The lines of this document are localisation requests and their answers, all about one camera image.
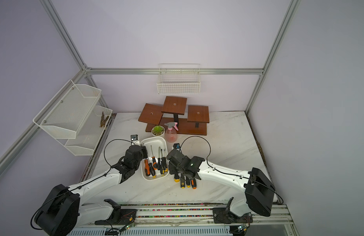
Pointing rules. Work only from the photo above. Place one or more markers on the white mesh upper shelf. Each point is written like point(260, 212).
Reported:
point(64, 116)

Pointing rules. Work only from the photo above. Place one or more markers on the white mesh shelf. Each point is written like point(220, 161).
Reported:
point(90, 134)
point(64, 116)

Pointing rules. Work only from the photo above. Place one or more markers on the black yellow-end screwdriver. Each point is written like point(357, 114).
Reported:
point(164, 161)

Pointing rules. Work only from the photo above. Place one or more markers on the brown twigs in shelf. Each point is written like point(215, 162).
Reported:
point(104, 119)

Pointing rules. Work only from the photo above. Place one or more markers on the long yellow-dotted flathead screwdriver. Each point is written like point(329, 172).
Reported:
point(182, 182)

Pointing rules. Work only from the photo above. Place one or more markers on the black orange hex-collar screwdriver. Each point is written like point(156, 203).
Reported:
point(193, 183)

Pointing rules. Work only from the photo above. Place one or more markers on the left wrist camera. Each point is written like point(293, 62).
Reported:
point(134, 140)

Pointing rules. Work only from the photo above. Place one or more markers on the black orange-band screwdriver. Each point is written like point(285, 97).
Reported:
point(154, 162)

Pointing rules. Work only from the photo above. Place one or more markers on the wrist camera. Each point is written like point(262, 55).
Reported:
point(177, 146)
point(134, 140)

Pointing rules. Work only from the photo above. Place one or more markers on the aluminium frame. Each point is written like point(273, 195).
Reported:
point(10, 156)

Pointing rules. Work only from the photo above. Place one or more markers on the brown wooden tiered stand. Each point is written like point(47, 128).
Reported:
point(190, 119)

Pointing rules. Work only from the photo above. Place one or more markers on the potted green succulent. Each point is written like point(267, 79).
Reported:
point(158, 131)

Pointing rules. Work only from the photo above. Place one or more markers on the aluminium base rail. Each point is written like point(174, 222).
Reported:
point(192, 219)

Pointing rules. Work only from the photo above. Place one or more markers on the pink spray bottle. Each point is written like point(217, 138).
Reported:
point(171, 132)

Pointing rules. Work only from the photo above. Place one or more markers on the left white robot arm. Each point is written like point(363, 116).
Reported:
point(68, 207)

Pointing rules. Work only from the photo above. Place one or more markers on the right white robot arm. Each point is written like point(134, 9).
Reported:
point(258, 191)

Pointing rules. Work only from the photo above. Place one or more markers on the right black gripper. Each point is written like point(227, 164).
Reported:
point(173, 169)

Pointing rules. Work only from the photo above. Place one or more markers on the stubby black yellow screwdriver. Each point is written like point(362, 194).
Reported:
point(176, 177)

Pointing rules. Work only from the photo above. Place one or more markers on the black ribbed screwdriver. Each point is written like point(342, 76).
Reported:
point(159, 159)

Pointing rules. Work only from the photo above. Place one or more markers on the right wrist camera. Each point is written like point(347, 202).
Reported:
point(177, 146)

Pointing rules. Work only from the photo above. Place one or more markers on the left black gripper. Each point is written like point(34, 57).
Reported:
point(145, 155)

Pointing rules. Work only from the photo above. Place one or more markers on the white plastic storage box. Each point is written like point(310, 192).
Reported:
point(155, 142)

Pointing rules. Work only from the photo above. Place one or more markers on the white mesh lower shelf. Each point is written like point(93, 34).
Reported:
point(90, 134)

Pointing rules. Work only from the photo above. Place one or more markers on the white wire wall basket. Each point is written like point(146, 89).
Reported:
point(178, 79)

